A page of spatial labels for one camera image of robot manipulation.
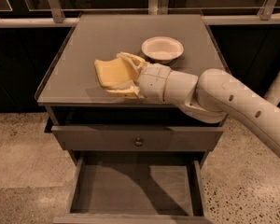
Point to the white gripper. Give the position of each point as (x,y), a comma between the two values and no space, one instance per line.
(153,80)

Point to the yellow sponge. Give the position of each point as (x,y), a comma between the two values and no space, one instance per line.
(115,72)

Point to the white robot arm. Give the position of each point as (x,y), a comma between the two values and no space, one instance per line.
(208,97)

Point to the round metal drawer knob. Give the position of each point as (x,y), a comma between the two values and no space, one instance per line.
(138,142)

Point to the grey drawer cabinet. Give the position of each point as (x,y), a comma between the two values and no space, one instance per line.
(70,90)

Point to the grey top drawer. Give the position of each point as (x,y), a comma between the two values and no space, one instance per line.
(122,138)

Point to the grey open middle drawer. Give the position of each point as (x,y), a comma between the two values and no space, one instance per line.
(136,190)

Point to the white bowl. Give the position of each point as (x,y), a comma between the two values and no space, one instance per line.
(162,49)

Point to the metal window railing frame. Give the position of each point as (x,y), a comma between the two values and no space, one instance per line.
(58,13)

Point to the white cylindrical post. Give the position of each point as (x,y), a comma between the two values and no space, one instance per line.
(273,93)

